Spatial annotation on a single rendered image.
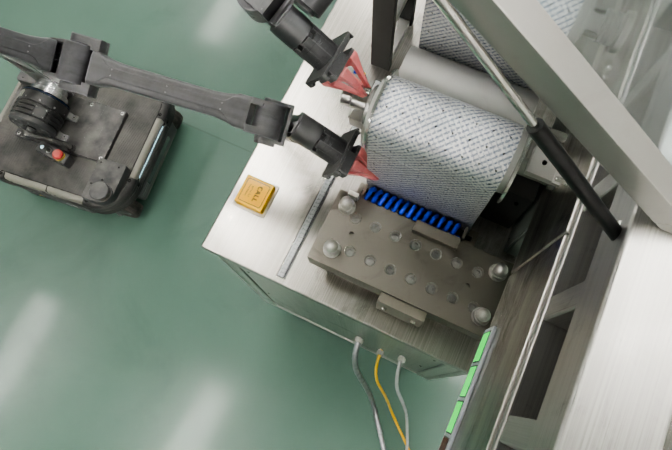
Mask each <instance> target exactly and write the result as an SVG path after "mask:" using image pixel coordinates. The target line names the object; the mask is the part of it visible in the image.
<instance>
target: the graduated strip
mask: <svg viewBox="0 0 672 450"><path fill-rule="evenodd" d="M381 82H382V81H380V80H377V79H375V81H374V83H373V85H372V87H371V89H373V88H374V87H375V86H376V85H380V83H381ZM335 179H336V177H334V176H331V178H330V179H326V178H325V180H324V182H323V184H322V186H321V188H320V190H319V192H318V194H317V196H316V198H315V200H314V202H313V204H312V206H311V208H310V210H309V212H308V214H307V216H306V218H305V220H304V222H303V224H302V226H301V228H300V230H299V231H298V233H297V235H296V237H295V239H294V241H293V243H292V245H291V247H290V249H289V251H288V253H287V255H286V257H285V259H284V261H283V263H282V265H281V267H280V269H279V271H278V273H277V275H276V276H278V277H280V278H283V279H286V277H287V275H288V273H289V271H290V269H291V267H292V265H293V263H294V261H295V259H296V257H297V255H298V253H299V251H300V249H301V247H302V245H303V243H304V241H305V239H306V237H307V235H308V233H309V231H310V229H311V227H312V225H313V223H314V221H315V219H316V217H317V215H318V213H319V211H320V209H321V207H322V205H323V203H324V201H325V199H326V197H327V195H328V193H329V191H330V189H331V187H332V185H333V183H334V181H335Z"/></svg>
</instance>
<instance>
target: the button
mask: <svg viewBox="0 0 672 450"><path fill-rule="evenodd" d="M274 191H275V187H274V186H273V185H271V184H269V183H266V182H264V181H262V180H260V179H257V178H255V177H253V176H251V175H248V176H247V178H246V180H245V181H244V183H243V185H242V187H241V189H240V191H239V192H238V194H237V196H236V198H235V202H236V203H237V204H239V205H242V206H244V207H246V208H248V209H250V210H253V211H255V212H257V213H259V214H263V212H264V210H265V208H266V207H267V205H268V203H269V201H270V199H271V197H272V195H273V193H274Z"/></svg>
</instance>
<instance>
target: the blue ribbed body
mask: <svg viewBox="0 0 672 450"><path fill-rule="evenodd" d="M370 197H371V202H372V203H375V202H376V200H378V202H377V205H379V206H382V205H383V203H385V204H384V208H386V209H389V208H390V206H392V207H391V211H392V212H396V211H397V209H398V214H399V215H403V214H404V213H405V217H406V218H410V217H411V216H412V220H413V221H417V220H418V219H419V220H420V221H422V222H424V223H425V222H426V223H427V224H429V225H431V226H434V227H436V228H438V229H440V230H443V231H445V232H447V233H450V234H452V235H454V234H455V236H457V237H459V238H460V236H462V234H463V232H464V230H462V229H461V224H460V223H457V224H455V226H454V221H453V220H449V221H448V222H447V218H446V217H442V218H441V219H440V215H439V214H435V215H434V216H433V212H432V211H431V210H429V211H427V212H426V210H425V208H424V207H422V208H420V209H419V207H418V205H417V204H414V205H413V206H412V204H411V202H410V201H407V202H406V203H405V201H404V199H403V198H400V199H399V200H398V198H397V196H396V195H393V196H392V197H391V194H390V193H389V192H387V193H385V194H384V191H383V190H382V189H380V190H378V191H377V188H376V187H375V186H373V187H371V188H370V189H367V191H366V193H365V196H364V199H365V200H368V199H369V198H370ZM425 213H426V214H425Z"/></svg>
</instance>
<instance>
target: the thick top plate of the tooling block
mask: <svg viewBox="0 0 672 450"><path fill-rule="evenodd" d="M344 196H348V192H346V191H344V190H342V189H340V191H339V193H338V195H337V197H336V199H335V201H334V203H333V205H332V207H331V209H330V211H329V213H328V215H327V217H326V219H325V221H324V223H323V225H322V227H321V229H320V231H319V233H318V235H317V237H316V239H315V241H314V243H313V245H312V247H311V249H310V251H309V253H308V255H307V258H308V260H309V262H310V263H312V264H314V265H316V266H318V267H320V268H322V269H325V270H327V271H329V272H331V273H333V274H335V275H338V276H340V277H342V278H344V279H346V280H348V281H350V282H353V283H355V284H357V285H359V286H361V287H363V288H366V289H368V290H370V291H372V292H374V293H376V294H379V295H380V293H381V292H383V293H385V294H387V295H389V296H392V297H394V298H396V299H398V300H400V301H402V302H405V303H407V304H409V305H411V306H413V307H415V308H418V309H420V310H422V311H424V312H426V313H427V315H426V317H428V318H430V319H433V320H435V321H437V322H439V323H441V324H443V325H446V326H448V327H450V328H452V329H454V330H456V331H459V332H461V333H463V334H465V335H467V336H469V337H472V338H474V339H476V340H478V341H480V342H481V339H482V337H483V334H484V332H485V330H486V329H488V328H489V327H490V325H491V322H492V320H493V317H494V314H495V312H496V309H497V307H498V304H499V301H500V299H501V296H502V294H503V291H504V289H505V286H506V283H507V281H508V278H509V276H511V275H512V274H511V271H512V268H513V265H514V264H512V263H510V262H508V261H505V260H503V259H501V258H498V257H496V256H494V255H491V254H489V253H487V252H485V251H482V250H480V249H478V248H475V247H473V246H471V245H468V244H466V243H464V242H462V241H460V242H459V245H458V247H457V249H456V251H454V250H452V249H450V248H448V247H445V246H443V245H441V244H438V243H436V242H434V241H432V240H429V239H427V238H425V237H422V236H420V235H418V234H416V233H413V232H412V230H413V227H414V225H415V223H416V221H413V220H411V219H409V218H406V217H404V216H402V215H399V214H397V213H395V212H392V211H390V210H388V209H386V208H383V207H381V206H379V205H376V204H374V203H372V202H369V201H367V200H365V199H363V198H360V197H359V200H358V201H355V200H354V202H355V204H356V209H355V211H354V213H352V214H350V215H344V214H342V213H341V212H340V211H339V208H338V205H339V201H340V200H341V199H342V198H343V197H344ZM329 239H333V240H335V241H337V242H338V243H339V244H340V246H341V252H340V254H339V255H338V256H337V257H335V258H329V257H327V256H326V255H325V254H324V252H323V246H324V243H325V242H326V241H327V240H329ZM497 263H503V264H505V265H507V267H508V275H507V277H506V279H505V280H504V281H502V282H495V281H493V280H492V279H491V278H490V276H489V268H490V267H491V266H492V265H493V264H497ZM478 307H483V308H486V309H488V310H489V311H490V313H491V320H490V321H489V323H488V324H487V325H485V326H477V325H475V324H474V323H473V321H472V319H471V313H472V311H473V310H474V309H475V308H478Z"/></svg>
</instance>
